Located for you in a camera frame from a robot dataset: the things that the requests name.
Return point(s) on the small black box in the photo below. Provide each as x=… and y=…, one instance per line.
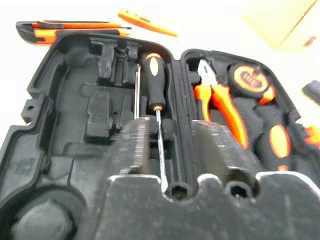
x=312, y=91

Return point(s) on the orange black tape measure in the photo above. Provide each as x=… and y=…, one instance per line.
x=250, y=80

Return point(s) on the black plastic tool case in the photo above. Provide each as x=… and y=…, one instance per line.
x=75, y=112

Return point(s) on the orange black utility knife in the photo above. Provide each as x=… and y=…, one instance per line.
x=45, y=33

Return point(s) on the orange voltage tester pen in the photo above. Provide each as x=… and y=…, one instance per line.
x=140, y=21

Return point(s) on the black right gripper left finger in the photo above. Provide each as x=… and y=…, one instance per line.
x=132, y=147

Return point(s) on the brown cardboard box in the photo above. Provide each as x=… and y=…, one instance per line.
x=275, y=22

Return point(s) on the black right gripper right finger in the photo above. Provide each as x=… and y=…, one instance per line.
x=220, y=150

